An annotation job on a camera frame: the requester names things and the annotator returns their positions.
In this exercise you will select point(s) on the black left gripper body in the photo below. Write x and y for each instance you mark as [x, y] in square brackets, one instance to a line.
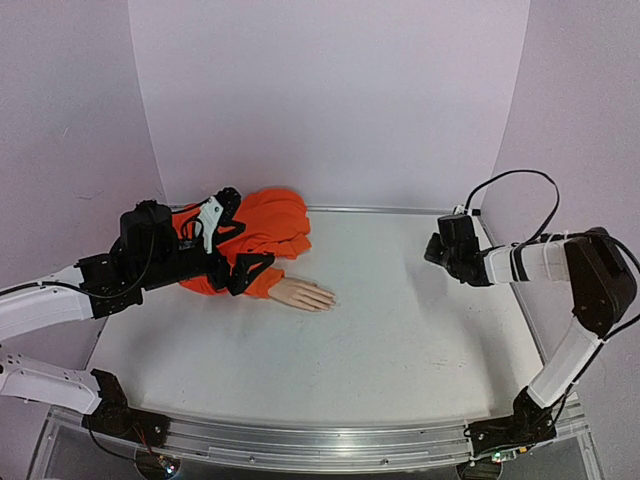
[221, 276]

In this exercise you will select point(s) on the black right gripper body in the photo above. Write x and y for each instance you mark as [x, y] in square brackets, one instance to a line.
[439, 255]

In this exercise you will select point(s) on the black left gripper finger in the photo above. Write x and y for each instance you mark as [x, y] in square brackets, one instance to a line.
[248, 267]
[227, 229]

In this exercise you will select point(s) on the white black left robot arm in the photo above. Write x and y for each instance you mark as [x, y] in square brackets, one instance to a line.
[148, 254]

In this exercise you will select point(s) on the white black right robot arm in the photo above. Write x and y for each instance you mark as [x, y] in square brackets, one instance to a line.
[603, 275]

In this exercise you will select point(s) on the orange sweatshirt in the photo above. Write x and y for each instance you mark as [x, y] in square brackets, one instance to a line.
[276, 223]

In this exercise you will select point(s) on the mannequin hand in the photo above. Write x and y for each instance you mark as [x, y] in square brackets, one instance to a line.
[302, 295]

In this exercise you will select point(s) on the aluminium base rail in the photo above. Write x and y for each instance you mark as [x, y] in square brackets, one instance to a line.
[120, 443]

